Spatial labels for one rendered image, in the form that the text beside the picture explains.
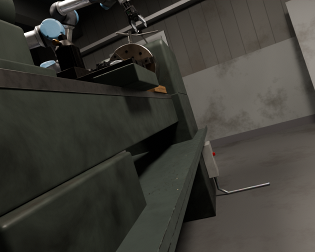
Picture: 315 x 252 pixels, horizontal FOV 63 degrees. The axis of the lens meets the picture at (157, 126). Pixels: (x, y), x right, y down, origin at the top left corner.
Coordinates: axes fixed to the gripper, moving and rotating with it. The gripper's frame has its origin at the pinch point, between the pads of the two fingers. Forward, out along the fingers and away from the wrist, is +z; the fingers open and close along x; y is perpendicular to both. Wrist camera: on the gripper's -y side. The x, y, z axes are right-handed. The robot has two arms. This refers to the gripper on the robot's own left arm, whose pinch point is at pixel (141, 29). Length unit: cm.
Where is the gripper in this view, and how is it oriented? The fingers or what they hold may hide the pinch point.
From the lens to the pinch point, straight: 187.3
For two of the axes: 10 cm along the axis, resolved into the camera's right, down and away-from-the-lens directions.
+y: -2.2, 0.9, -9.7
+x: 8.4, -4.9, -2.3
